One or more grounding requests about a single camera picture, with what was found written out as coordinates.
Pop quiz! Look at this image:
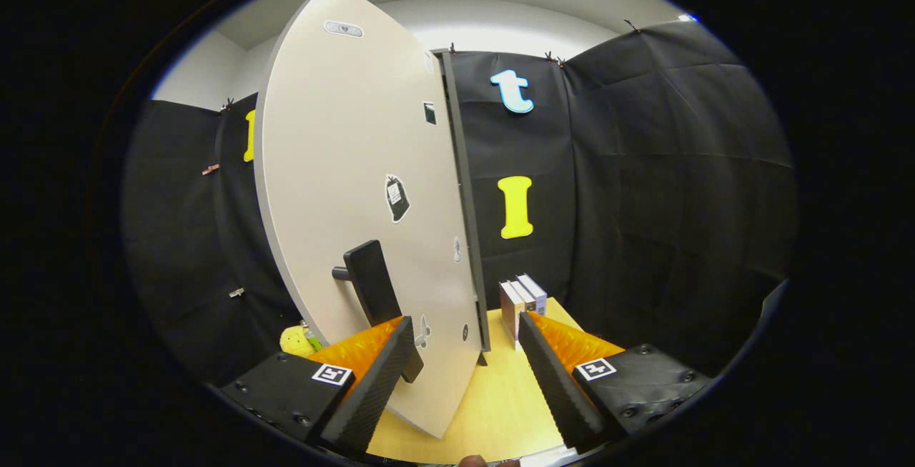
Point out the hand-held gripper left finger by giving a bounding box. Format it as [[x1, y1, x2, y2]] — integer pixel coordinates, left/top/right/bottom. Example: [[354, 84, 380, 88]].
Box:
[[217, 315, 417, 456]]

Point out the grey spine book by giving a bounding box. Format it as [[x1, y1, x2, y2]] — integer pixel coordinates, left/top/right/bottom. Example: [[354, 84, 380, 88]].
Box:
[[518, 273, 548, 316]]

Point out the black backdrop cloth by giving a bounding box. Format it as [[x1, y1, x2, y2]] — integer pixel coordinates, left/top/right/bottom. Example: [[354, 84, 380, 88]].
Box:
[[122, 16, 798, 389]]

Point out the black door handle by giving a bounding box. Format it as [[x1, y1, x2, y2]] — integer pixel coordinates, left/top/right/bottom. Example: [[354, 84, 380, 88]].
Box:
[[332, 240, 425, 384]]

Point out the yellow plush pineapple toy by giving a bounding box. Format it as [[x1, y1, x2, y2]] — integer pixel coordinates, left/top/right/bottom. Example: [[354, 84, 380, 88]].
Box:
[[280, 324, 319, 359]]

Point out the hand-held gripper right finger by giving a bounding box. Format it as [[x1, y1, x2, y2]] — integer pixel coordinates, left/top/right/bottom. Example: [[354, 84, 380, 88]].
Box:
[[517, 310, 714, 453]]

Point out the grey shoe cabinet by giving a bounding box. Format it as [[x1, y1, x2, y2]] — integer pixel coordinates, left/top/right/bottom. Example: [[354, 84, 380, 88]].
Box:
[[432, 49, 493, 368]]

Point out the beige shoe cabinet door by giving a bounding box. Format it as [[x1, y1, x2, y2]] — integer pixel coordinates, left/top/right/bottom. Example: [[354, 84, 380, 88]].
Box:
[[254, 0, 487, 441]]

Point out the white cover book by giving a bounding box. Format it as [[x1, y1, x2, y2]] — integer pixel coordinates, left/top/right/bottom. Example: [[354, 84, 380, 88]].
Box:
[[509, 277, 537, 314]]

